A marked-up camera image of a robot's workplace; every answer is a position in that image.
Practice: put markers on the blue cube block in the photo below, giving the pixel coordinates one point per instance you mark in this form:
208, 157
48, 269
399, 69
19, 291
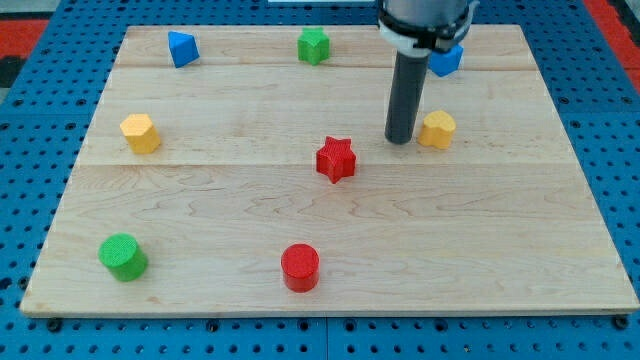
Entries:
443, 64

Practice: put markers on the light wooden board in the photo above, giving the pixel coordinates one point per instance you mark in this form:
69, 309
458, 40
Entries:
500, 223

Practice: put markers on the red star block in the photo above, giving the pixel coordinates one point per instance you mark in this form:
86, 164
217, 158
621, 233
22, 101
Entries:
336, 159

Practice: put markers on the yellow hexagon block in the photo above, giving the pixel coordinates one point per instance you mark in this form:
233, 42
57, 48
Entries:
140, 133

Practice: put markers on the green cylinder block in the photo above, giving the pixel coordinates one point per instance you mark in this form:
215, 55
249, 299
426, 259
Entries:
123, 257

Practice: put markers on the grey robot arm flange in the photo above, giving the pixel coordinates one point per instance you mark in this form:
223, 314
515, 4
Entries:
418, 27

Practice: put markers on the red cylinder block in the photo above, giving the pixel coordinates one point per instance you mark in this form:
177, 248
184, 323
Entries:
300, 267

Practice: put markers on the blue triangle block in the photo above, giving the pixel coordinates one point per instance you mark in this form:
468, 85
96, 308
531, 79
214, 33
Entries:
183, 48

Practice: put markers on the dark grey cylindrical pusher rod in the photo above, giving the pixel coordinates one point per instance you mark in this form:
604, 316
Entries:
406, 91

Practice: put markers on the green star block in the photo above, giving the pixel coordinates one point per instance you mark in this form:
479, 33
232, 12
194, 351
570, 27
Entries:
313, 45

